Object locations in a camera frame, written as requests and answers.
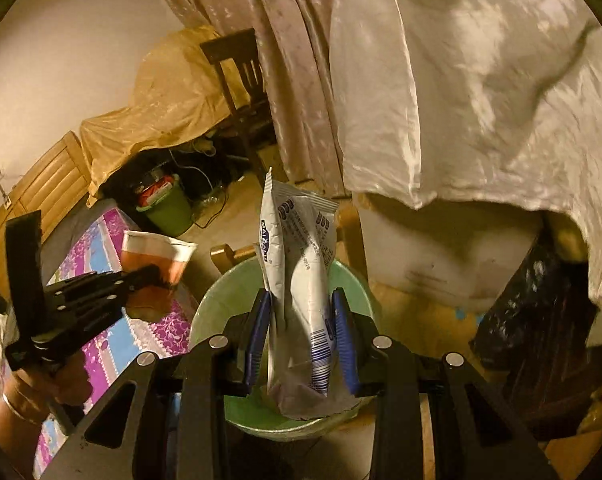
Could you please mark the dark wooden chair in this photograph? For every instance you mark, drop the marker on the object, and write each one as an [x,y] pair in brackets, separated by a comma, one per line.
[231,52]

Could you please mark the grey bed mattress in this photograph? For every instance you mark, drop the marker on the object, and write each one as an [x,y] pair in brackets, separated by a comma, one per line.
[76,225]

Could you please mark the yellow cloth cover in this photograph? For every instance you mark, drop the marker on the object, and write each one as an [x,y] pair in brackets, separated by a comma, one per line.
[171,95]

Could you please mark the paper cup with orange print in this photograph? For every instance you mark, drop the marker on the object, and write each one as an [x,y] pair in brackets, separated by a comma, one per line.
[151,252]

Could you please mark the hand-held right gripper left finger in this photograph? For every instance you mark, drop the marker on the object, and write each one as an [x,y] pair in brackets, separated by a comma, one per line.
[257,340]

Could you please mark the bin with green bag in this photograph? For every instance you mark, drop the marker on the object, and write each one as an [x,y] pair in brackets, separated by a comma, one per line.
[216,300]

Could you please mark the beige patterned curtain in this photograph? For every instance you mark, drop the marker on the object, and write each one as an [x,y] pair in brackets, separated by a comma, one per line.
[291,60]

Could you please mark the white and blue plastic packet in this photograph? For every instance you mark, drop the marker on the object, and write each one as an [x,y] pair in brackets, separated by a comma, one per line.
[291,260]

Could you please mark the purple floral bed sheet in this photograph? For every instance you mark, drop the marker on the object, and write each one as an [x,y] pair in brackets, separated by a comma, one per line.
[111,347]

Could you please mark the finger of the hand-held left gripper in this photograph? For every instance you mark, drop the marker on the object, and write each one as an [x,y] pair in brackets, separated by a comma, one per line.
[131,278]
[88,325]

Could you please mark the green bucket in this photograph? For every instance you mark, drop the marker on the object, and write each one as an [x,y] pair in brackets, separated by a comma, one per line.
[173,215]

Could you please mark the red item in bucket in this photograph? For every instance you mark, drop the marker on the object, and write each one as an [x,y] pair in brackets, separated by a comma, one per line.
[153,191]

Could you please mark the white satin cloth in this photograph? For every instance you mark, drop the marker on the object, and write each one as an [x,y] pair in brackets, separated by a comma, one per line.
[481,85]

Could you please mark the wooden headboard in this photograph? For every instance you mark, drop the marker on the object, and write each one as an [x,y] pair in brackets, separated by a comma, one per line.
[46,180]

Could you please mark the person's left hand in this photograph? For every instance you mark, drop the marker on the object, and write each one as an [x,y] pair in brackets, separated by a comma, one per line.
[63,382]

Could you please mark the black plastic bag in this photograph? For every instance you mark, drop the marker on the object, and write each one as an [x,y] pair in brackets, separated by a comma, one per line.
[536,320]

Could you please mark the white cardboard box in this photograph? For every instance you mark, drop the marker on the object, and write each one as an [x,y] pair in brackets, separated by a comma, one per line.
[431,245]

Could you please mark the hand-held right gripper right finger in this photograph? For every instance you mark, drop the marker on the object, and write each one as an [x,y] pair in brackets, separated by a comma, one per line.
[342,340]

